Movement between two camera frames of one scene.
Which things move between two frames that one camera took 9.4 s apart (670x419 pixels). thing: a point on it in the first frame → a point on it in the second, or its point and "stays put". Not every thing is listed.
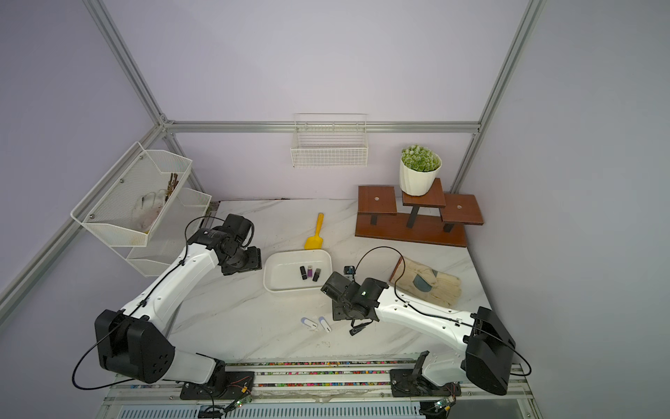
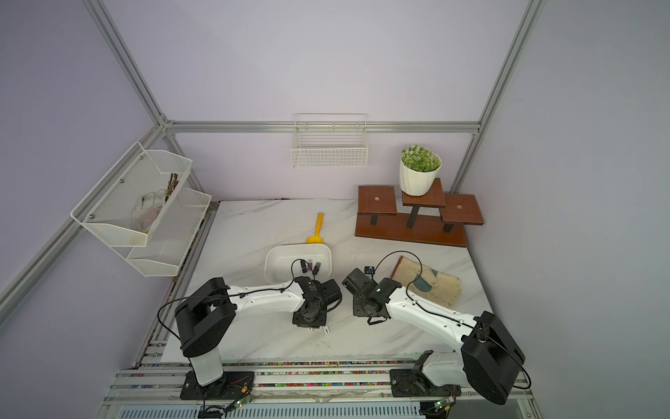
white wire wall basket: x=329 y=140 stays put
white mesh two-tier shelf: x=140 y=209 stays put
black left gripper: x=255 y=263 → x=321 y=321
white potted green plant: x=418 y=168 stays put
